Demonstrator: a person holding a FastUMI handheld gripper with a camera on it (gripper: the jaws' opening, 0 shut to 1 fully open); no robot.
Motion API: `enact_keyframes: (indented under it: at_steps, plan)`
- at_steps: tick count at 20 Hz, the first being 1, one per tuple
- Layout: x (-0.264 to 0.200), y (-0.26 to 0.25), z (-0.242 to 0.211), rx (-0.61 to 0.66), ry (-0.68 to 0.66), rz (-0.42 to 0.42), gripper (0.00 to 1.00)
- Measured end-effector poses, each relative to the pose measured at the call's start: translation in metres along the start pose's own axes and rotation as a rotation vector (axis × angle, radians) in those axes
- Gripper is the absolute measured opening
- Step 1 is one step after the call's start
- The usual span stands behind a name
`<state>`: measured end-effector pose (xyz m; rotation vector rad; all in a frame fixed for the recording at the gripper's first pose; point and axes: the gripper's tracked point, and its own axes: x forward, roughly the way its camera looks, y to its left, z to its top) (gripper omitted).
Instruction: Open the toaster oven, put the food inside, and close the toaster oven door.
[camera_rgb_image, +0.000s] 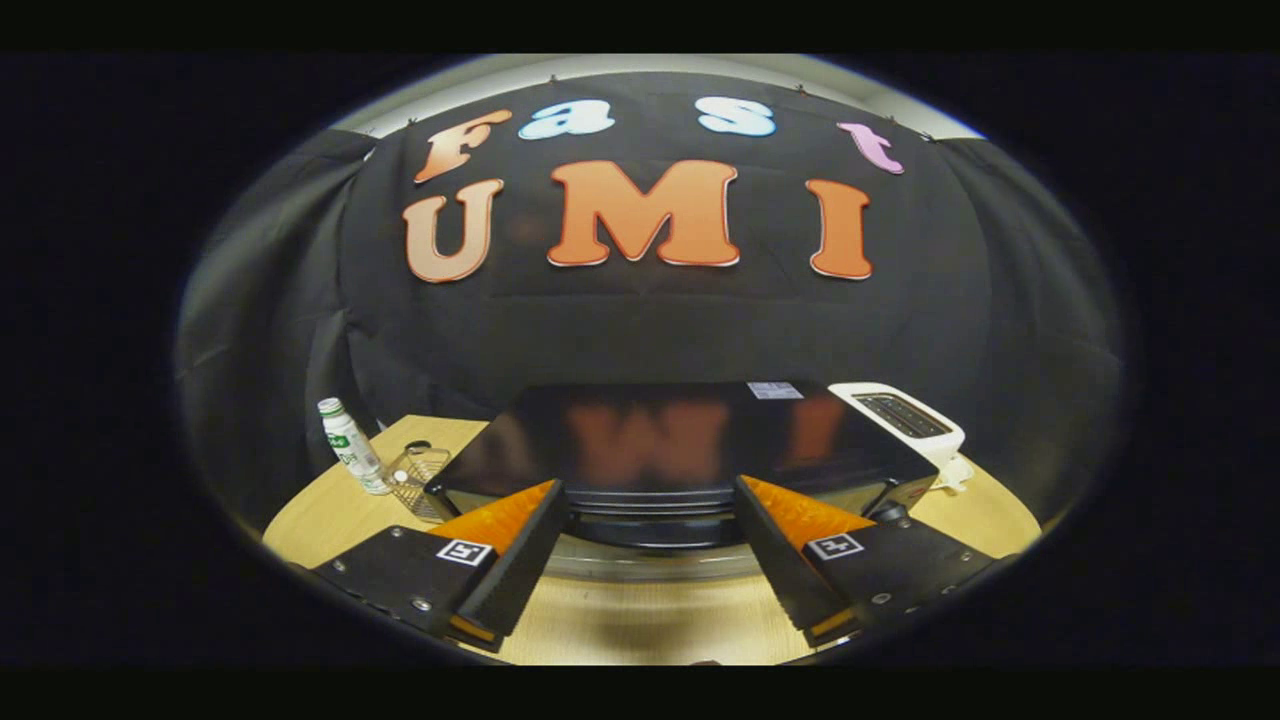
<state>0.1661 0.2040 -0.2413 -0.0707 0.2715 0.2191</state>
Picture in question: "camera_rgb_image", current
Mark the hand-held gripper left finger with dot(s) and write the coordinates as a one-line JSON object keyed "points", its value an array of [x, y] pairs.
{"points": [[520, 565]]}

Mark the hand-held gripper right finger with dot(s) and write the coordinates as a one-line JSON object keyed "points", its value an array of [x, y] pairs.
{"points": [[775, 560]]}

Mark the black toaster oven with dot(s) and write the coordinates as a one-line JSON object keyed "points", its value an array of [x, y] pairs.
{"points": [[650, 440]]}

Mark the white pop-up toaster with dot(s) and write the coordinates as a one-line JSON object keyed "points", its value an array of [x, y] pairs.
{"points": [[925, 430]]}

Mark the white bottle with green label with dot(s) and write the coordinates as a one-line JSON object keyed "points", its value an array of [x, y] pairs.
{"points": [[350, 445]]}

